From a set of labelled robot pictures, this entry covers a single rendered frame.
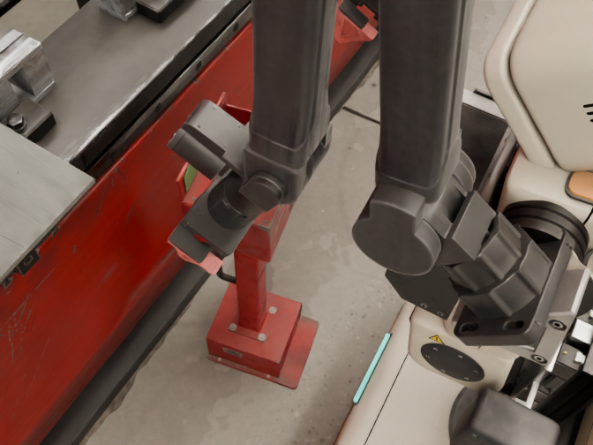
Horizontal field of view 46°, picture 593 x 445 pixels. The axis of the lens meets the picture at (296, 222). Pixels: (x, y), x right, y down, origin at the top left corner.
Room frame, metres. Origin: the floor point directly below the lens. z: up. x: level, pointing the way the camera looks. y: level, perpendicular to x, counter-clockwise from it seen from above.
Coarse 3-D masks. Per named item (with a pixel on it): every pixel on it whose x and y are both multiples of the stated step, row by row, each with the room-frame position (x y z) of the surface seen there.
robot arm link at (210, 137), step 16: (192, 112) 0.43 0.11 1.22; (208, 112) 0.43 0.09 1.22; (224, 112) 0.44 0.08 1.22; (192, 128) 0.41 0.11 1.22; (208, 128) 0.42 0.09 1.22; (224, 128) 0.42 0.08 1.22; (240, 128) 0.43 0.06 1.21; (176, 144) 0.41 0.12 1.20; (192, 144) 0.41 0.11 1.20; (208, 144) 0.41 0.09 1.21; (224, 144) 0.40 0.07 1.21; (240, 144) 0.41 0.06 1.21; (192, 160) 0.40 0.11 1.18; (208, 160) 0.40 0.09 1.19; (224, 160) 0.39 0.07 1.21; (240, 160) 0.39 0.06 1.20; (208, 176) 0.40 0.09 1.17; (256, 176) 0.36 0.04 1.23; (272, 176) 0.36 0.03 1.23; (256, 192) 0.35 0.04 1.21; (272, 192) 0.34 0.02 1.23
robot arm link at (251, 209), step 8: (224, 168) 0.40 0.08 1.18; (232, 176) 0.40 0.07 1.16; (240, 176) 0.39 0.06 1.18; (232, 184) 0.39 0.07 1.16; (240, 184) 0.39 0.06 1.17; (232, 192) 0.39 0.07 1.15; (240, 192) 0.38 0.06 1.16; (232, 200) 0.39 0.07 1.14; (240, 200) 0.38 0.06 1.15; (248, 200) 0.38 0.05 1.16; (240, 208) 0.38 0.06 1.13; (248, 208) 0.38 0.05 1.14; (256, 208) 0.38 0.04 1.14
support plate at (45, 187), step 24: (0, 144) 0.54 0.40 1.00; (24, 144) 0.54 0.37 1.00; (0, 168) 0.50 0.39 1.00; (24, 168) 0.50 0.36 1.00; (48, 168) 0.50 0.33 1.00; (72, 168) 0.51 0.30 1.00; (0, 192) 0.46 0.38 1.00; (24, 192) 0.46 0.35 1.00; (48, 192) 0.47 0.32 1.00; (72, 192) 0.47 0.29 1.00; (0, 216) 0.43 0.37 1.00; (24, 216) 0.43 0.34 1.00; (48, 216) 0.43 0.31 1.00; (0, 240) 0.39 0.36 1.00; (24, 240) 0.39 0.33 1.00; (0, 264) 0.36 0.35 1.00
